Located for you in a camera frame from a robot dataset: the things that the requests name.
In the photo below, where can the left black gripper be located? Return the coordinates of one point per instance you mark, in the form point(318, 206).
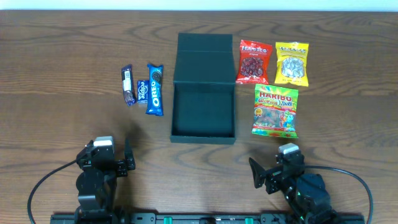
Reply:
point(121, 167)

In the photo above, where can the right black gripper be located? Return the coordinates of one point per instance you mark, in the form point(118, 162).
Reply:
point(270, 179)

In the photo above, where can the blue Oreo cookie pack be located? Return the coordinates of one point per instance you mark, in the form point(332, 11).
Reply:
point(154, 104)

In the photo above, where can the dark purple cookie bar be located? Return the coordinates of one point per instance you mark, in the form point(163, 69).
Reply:
point(127, 85)

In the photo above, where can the green Haribo worms bag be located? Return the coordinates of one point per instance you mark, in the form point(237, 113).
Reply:
point(275, 110)

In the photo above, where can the blue Eclipse gum pack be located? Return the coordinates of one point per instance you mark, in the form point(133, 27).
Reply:
point(142, 91)

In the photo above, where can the yellow Hacks candy bag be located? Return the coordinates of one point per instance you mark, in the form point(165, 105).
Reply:
point(291, 63)

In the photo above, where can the red Hacks candy bag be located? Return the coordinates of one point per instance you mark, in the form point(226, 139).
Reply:
point(253, 62)

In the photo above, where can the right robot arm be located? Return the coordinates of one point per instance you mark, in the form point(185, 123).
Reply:
point(305, 193)

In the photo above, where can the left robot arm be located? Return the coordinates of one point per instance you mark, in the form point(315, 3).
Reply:
point(98, 182)

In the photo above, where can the dark green open box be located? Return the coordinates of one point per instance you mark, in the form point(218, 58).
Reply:
point(204, 106)

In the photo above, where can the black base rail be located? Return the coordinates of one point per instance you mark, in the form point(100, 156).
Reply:
point(151, 218)

